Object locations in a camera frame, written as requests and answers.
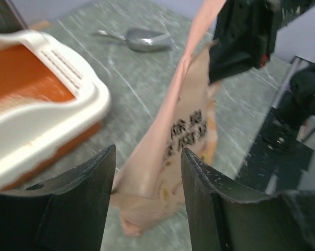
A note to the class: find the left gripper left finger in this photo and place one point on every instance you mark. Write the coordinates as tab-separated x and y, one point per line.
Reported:
67	212

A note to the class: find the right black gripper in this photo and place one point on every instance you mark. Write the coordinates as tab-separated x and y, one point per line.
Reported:
246	34

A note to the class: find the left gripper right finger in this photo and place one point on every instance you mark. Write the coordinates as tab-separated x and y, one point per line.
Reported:
226	215

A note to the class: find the peach cat litter bag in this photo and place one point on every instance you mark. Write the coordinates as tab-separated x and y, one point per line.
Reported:
148	188

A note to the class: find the silver metal scoop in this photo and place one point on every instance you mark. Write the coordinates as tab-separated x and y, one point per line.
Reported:
141	40

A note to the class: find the white orange litter box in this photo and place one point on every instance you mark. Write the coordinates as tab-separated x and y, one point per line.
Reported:
51	100

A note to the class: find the small wooden block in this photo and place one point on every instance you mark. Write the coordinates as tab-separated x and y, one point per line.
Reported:
40	25

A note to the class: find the brown wooden metronome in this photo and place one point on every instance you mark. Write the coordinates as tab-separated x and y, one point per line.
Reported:
10	19

